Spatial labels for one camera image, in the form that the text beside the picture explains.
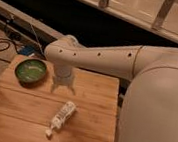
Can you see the green ceramic bowl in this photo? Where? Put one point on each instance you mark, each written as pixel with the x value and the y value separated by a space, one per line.
pixel 30 71

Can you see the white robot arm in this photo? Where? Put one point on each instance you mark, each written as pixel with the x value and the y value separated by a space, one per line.
pixel 150 106

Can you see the blue box on floor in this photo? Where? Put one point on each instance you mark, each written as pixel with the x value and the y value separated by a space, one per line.
pixel 27 50

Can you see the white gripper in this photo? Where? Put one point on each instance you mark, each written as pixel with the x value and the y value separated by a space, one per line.
pixel 63 75

